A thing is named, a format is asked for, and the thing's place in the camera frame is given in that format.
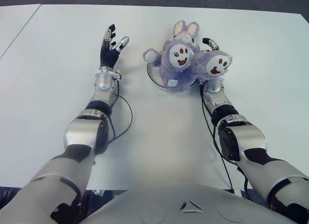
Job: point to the white plate with black rim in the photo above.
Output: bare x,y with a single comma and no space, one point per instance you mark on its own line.
154,75

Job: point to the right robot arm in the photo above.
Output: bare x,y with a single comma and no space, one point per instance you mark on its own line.
241,142

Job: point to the metal table frame bracket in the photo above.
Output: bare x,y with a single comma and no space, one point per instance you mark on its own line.
97,192

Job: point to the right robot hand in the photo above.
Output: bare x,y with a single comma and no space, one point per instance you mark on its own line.
212,44

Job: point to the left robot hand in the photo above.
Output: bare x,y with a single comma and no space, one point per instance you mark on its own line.
108,56

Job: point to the purple plush bunny doll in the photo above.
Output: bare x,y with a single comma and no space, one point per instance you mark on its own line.
181,74

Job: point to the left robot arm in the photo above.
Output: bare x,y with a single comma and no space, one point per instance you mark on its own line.
84,130

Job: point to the grey robot torso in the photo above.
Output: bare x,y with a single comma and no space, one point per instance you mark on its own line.
183,204

